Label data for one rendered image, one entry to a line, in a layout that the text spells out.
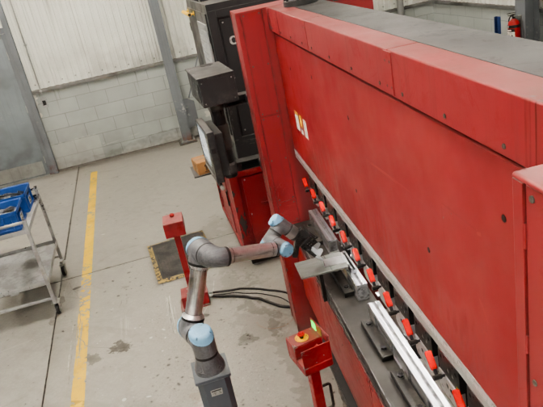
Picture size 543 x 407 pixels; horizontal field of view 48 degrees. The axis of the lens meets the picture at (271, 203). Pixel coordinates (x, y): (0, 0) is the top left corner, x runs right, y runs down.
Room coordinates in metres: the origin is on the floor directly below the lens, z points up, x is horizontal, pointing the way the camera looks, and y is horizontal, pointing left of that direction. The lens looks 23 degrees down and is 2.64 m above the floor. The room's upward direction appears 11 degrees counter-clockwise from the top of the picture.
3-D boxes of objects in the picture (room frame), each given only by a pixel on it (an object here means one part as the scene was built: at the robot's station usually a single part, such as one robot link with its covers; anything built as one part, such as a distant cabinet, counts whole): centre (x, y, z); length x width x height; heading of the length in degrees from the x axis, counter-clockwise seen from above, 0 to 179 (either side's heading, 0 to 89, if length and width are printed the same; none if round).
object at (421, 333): (1.74, -0.47, 1.26); 0.15 x 0.09 x 0.17; 6
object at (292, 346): (2.54, -0.04, 0.75); 0.20 x 0.16 x 0.18; 19
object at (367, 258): (2.34, -0.40, 1.26); 0.15 x 0.09 x 0.17; 6
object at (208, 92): (4.11, 0.24, 1.53); 0.51 x 0.25 x 0.85; 12
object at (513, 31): (7.57, -3.40, 1.04); 0.18 x 0.17 x 0.56; 10
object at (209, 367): (2.49, 0.46, 0.82); 0.15 x 0.15 x 0.10
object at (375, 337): (2.30, -0.35, 0.89); 0.30 x 0.05 x 0.03; 6
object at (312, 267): (2.89, -0.20, 1.00); 0.26 x 0.18 x 0.01; 96
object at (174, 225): (4.45, 0.80, 0.41); 0.25 x 0.20 x 0.83; 96
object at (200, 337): (2.50, 0.47, 0.94); 0.13 x 0.12 x 0.14; 27
